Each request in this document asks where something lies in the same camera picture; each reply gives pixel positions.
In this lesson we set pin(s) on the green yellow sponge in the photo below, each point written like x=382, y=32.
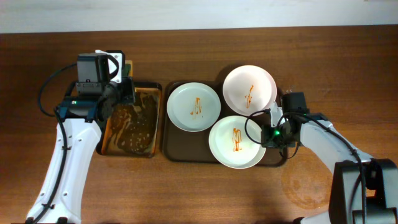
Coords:
x=128, y=69

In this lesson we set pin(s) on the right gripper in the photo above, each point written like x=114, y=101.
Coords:
x=272, y=140

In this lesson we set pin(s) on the white plate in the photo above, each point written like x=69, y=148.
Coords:
x=234, y=142

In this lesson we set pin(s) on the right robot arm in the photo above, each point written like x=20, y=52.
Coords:
x=364, y=189

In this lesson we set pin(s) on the small black water tray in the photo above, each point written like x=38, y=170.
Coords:
x=131, y=131

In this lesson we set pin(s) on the large brown serving tray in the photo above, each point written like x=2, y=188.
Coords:
x=182, y=146

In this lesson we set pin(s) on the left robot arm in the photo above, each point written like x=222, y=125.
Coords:
x=81, y=121

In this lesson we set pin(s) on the pink plate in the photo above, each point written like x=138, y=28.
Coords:
x=248, y=89

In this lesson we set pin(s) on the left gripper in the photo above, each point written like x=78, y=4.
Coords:
x=128, y=91

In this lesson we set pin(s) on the pale green plate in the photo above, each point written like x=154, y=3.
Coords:
x=193, y=107

